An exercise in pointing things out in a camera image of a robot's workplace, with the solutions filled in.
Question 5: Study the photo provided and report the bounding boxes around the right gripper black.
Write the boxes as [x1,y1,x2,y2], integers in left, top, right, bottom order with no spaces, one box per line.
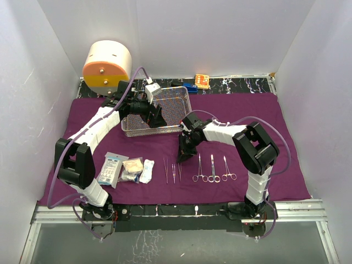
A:
[177,134,202,163]

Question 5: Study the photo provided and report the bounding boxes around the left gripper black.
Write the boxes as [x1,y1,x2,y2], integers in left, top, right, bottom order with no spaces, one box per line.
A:
[128,93,167,128]

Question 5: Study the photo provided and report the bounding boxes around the wire mesh metal tray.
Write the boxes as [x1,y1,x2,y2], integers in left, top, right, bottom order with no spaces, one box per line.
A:
[121,86,191,137]

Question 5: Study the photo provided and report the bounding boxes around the wide metal tweezers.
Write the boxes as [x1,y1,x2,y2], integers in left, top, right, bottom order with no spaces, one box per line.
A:
[172,163,176,184]

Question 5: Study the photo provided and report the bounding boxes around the thin metal tweezers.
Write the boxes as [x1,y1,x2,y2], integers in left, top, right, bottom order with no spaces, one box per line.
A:
[163,157,168,184]

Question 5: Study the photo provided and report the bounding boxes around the metal forceps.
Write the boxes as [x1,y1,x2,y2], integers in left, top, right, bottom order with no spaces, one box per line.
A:
[192,154,208,183]
[221,156,237,182]

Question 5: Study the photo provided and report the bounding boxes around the metal surgical scissors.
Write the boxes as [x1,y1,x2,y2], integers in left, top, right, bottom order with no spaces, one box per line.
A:
[208,154,221,183]

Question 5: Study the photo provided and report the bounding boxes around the beige bandage roll packet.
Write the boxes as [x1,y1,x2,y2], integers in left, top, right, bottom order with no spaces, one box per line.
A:
[123,158,144,173]

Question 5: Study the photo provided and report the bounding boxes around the small blue white packet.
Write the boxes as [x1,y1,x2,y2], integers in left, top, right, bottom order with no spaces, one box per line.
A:
[118,169,142,183]

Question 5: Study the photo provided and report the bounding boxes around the white gauze packet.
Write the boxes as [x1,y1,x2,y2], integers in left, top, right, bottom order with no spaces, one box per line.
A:
[97,152,129,189]

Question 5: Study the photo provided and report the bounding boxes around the round white drawer box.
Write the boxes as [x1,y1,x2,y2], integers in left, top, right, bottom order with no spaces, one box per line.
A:
[82,40,132,96]

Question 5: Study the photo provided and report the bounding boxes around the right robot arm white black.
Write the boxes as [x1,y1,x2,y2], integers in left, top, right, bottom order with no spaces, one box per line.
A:
[177,113,279,218]

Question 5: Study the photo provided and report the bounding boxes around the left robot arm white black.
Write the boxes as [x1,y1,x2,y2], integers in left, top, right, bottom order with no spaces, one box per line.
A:
[54,79,167,219]

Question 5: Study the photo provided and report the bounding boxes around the blue black stapler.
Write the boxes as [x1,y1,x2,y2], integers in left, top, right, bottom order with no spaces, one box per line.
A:
[171,80,199,94]

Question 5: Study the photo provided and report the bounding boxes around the orange small box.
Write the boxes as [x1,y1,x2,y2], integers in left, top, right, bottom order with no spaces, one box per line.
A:
[194,74,210,90]

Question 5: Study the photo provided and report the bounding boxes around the black base frame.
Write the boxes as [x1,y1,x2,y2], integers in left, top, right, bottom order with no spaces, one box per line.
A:
[79,202,278,235]

